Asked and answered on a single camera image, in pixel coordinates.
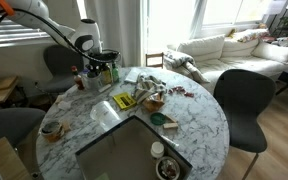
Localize yellow card packet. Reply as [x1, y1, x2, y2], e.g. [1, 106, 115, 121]
[113, 92, 137, 110]

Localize folded grey blanket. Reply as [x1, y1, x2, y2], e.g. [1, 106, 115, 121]
[163, 50, 209, 83]

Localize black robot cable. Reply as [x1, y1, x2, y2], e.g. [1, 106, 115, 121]
[0, 8, 122, 64]

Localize clear plastic piece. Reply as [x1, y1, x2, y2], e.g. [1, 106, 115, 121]
[58, 101, 71, 110]

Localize hot sauce bottle red cap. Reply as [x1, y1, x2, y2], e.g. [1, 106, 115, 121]
[71, 66, 85, 90]

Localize red candy pieces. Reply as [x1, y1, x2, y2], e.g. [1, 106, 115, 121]
[168, 86, 194, 98]

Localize green bottle red cap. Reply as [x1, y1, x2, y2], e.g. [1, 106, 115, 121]
[112, 63, 119, 83]

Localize glass jar with brown contents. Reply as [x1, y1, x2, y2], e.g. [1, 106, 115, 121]
[41, 121, 64, 142]

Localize brown bottle yellow lid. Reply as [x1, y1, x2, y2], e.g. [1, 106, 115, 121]
[102, 63, 112, 84]

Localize grey chair front left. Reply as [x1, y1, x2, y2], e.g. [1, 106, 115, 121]
[0, 107, 46, 147]

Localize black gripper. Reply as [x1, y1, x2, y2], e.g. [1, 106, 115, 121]
[86, 53, 112, 78]

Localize clear plastic measuring cup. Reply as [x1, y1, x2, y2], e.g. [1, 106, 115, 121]
[90, 101, 121, 131]

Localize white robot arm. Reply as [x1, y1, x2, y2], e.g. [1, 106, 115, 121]
[0, 0, 119, 68]

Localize striped cloth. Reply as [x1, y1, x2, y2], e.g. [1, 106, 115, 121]
[133, 74, 167, 103]

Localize white sofa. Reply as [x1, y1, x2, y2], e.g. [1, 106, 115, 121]
[164, 34, 288, 93]

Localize white paper sheet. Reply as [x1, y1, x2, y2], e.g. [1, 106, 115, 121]
[125, 68, 142, 83]

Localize small wooden chair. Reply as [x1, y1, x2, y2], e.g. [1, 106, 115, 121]
[145, 52, 164, 68]

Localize wooden blocks by lid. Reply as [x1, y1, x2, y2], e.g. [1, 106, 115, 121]
[163, 115, 178, 129]

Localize bowl with dark contents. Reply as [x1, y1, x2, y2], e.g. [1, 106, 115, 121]
[155, 156, 180, 180]

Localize brown paper bag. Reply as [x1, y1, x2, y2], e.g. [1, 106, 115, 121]
[143, 93, 164, 112]

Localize dark grey dining chair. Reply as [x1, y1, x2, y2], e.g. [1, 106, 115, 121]
[213, 69, 276, 180]

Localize grey chair by window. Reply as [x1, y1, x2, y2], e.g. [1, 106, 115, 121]
[35, 45, 84, 94]

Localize green round lid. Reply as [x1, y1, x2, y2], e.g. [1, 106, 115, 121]
[150, 112, 166, 125]

